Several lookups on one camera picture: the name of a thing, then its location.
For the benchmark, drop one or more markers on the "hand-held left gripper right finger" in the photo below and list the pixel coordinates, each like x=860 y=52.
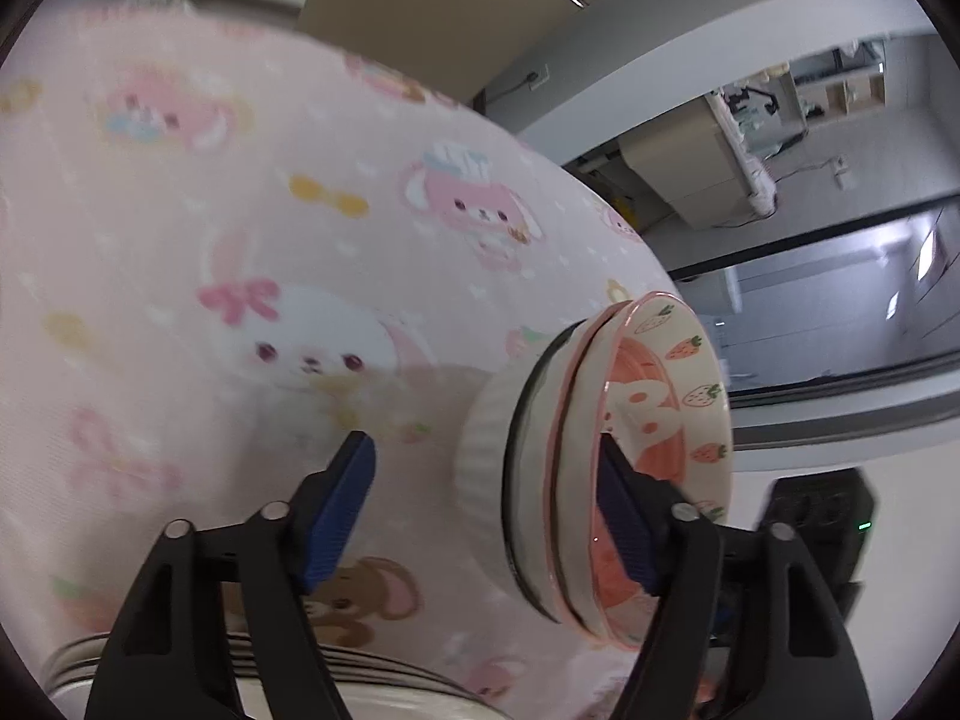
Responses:
x=626 y=525

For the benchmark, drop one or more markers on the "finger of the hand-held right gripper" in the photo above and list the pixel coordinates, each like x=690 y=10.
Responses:
x=726 y=607

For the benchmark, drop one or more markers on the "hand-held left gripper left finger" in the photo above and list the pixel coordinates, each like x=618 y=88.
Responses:
x=337 y=517

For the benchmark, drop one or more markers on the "black rimmed white bowl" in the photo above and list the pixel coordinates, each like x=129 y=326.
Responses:
x=534 y=495

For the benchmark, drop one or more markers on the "small pink strawberry bowl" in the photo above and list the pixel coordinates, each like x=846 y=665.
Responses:
x=675 y=390

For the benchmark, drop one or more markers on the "printed white plate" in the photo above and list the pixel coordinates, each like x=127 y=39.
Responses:
x=375 y=664

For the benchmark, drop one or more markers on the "white ribbed bowl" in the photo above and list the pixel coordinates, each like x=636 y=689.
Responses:
x=480 y=457

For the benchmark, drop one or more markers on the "white towel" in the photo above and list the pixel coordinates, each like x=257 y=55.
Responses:
x=759 y=187

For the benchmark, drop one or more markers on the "pink printed tablecloth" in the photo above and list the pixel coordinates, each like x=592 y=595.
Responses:
x=187 y=202

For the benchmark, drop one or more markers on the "beige vanity cabinet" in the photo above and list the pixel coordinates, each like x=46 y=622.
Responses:
x=690 y=165

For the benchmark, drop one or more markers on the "black faucet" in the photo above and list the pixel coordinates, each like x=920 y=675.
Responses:
x=750 y=101

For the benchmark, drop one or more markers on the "mirror cabinet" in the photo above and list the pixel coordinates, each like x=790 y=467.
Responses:
x=840 y=82

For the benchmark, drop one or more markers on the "beige refrigerator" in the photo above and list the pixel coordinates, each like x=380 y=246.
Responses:
x=420 y=15

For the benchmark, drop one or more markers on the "black sliding door frame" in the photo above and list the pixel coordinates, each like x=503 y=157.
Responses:
x=825 y=390

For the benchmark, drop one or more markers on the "white wall outlet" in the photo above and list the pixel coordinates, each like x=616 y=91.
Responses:
x=537 y=79

